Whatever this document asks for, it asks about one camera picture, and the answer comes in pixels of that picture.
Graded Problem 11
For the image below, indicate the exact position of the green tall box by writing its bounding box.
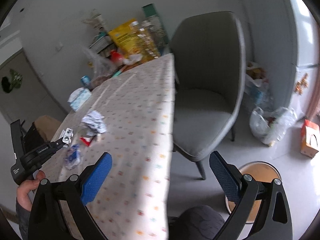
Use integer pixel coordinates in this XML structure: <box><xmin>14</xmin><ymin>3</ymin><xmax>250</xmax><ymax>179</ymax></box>
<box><xmin>142</xmin><ymin>3</ymin><xmax>169</xmax><ymax>54</ymax></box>

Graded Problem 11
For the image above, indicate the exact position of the grey upholstered chair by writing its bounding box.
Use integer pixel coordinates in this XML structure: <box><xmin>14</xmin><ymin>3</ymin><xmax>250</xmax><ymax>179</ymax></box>
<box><xmin>170</xmin><ymin>11</ymin><xmax>246</xmax><ymax>179</ymax></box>

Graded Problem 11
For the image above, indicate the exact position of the red peach-shaped jar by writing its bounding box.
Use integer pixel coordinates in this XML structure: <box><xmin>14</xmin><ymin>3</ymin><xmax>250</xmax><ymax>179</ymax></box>
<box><xmin>110</xmin><ymin>50</ymin><xmax>124</xmax><ymax>67</ymax></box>

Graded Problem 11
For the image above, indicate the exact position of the white round trash bin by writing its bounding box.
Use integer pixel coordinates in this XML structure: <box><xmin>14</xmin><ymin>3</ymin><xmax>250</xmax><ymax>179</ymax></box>
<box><xmin>223</xmin><ymin>161</ymin><xmax>283</xmax><ymax>224</ymax></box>

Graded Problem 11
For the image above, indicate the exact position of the orange paper gift box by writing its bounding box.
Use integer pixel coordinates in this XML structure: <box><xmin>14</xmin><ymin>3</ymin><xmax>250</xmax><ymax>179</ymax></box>
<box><xmin>300</xmin><ymin>119</ymin><xmax>319</xmax><ymax>158</ymax></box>

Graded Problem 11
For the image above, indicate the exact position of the blue tissue box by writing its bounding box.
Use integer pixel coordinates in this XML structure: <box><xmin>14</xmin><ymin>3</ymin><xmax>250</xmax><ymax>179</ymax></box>
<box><xmin>68</xmin><ymin>87</ymin><xmax>92</xmax><ymax>112</ymax></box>

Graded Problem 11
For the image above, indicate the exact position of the white bag of bottles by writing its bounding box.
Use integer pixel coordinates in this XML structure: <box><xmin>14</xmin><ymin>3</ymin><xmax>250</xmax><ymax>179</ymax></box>
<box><xmin>244</xmin><ymin>61</ymin><xmax>274</xmax><ymax>112</ymax></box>

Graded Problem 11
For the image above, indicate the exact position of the clear plastic trash bag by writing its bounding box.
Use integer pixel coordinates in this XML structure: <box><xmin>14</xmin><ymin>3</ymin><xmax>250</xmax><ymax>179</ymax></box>
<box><xmin>249</xmin><ymin>107</ymin><xmax>297</xmax><ymax>146</ymax></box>

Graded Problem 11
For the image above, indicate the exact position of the white refrigerator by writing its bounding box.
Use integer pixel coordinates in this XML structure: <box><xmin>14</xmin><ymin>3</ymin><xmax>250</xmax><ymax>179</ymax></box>
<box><xmin>241</xmin><ymin>0</ymin><xmax>319</xmax><ymax>119</ymax></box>

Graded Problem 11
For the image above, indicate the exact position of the person's patterned dark knee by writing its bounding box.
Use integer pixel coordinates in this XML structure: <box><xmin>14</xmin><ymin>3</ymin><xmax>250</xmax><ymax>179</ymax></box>
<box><xmin>168</xmin><ymin>205</ymin><xmax>225</xmax><ymax>240</ymax></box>

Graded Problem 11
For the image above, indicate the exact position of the red white small wrapper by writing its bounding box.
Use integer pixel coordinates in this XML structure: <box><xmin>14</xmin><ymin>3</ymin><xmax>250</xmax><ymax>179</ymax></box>
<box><xmin>80</xmin><ymin>136</ymin><xmax>95</xmax><ymax>147</ymax></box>

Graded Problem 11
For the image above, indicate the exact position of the silver blister pill pack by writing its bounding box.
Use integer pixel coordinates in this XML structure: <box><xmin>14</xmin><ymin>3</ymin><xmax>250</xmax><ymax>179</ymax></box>
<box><xmin>60</xmin><ymin>128</ymin><xmax>73</xmax><ymax>145</ymax></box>

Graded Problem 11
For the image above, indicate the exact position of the yellow snack bag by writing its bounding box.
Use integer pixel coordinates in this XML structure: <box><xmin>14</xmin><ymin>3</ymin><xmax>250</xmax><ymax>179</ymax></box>
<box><xmin>108</xmin><ymin>18</ymin><xmax>146</xmax><ymax>61</ymax></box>

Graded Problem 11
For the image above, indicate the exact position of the grey entrance door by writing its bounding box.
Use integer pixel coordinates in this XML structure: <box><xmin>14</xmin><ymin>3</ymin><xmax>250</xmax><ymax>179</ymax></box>
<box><xmin>1</xmin><ymin>49</ymin><xmax>67</xmax><ymax>126</ymax></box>

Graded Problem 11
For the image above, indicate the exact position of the cooking oil bottle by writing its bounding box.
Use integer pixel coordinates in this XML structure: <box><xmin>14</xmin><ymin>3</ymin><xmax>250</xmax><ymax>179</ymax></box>
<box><xmin>130</xmin><ymin>21</ymin><xmax>160</xmax><ymax>62</ymax></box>

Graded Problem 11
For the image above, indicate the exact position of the blue drink can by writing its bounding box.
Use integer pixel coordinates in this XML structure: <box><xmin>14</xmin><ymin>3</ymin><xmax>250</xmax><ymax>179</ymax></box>
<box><xmin>80</xmin><ymin>75</ymin><xmax>92</xmax><ymax>90</ymax></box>

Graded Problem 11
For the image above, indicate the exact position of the clear bag of nuts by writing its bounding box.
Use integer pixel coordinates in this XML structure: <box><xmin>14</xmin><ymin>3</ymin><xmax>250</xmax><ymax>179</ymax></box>
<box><xmin>82</xmin><ymin>47</ymin><xmax>117</xmax><ymax>88</ymax></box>

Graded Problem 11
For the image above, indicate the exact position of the blue white snack wrapper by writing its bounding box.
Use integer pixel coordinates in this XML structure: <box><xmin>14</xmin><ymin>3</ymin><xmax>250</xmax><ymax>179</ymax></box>
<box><xmin>64</xmin><ymin>144</ymin><xmax>81</xmax><ymax>170</ymax></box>

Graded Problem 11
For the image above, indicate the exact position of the person's left hand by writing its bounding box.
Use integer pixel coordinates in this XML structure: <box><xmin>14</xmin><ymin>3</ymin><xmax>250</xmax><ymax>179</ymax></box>
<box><xmin>16</xmin><ymin>170</ymin><xmax>46</xmax><ymax>212</ymax></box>

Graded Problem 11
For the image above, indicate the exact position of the dotted white tablecloth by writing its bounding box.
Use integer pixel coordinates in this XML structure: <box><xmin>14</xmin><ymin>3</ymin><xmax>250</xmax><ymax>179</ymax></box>
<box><xmin>42</xmin><ymin>54</ymin><xmax>175</xmax><ymax>239</ymax></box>

